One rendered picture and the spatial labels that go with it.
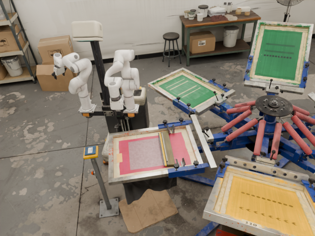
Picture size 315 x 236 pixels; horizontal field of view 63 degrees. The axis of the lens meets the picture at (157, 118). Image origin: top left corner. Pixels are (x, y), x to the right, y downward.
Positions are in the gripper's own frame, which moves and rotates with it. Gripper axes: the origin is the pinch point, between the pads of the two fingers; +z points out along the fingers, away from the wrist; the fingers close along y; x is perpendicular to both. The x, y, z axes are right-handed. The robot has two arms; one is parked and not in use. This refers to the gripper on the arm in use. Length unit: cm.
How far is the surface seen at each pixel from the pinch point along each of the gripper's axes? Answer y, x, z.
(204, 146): -70, 2, 34
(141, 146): -13.6, -4.4, 43.0
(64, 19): 184, -341, 37
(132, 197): -6, 26, 78
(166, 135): -36, -17, 40
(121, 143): 5.8, -8.9, 43.0
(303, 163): -152, 9, 46
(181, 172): -51, 27, 39
